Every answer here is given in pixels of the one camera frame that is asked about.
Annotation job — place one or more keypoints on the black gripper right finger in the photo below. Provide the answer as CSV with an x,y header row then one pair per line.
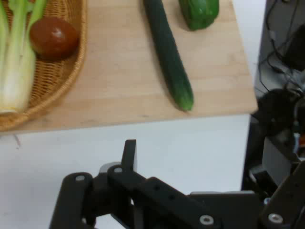
x,y
286,205

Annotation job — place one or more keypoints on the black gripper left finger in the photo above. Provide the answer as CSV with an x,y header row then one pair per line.
x,y
147,190

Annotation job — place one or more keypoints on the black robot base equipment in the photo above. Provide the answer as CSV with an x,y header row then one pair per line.
x,y
274,112

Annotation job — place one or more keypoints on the light wooden cutting board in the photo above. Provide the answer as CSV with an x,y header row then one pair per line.
x,y
119,71

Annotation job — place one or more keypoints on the dark green cucumber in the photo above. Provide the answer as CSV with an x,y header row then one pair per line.
x,y
169,55

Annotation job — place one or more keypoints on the woven wicker basket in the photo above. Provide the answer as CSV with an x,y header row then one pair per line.
x,y
64,81

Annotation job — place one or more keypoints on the green white celery stalk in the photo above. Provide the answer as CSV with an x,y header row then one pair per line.
x,y
14,71

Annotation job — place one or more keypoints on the green bell pepper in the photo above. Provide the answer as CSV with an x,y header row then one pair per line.
x,y
200,14

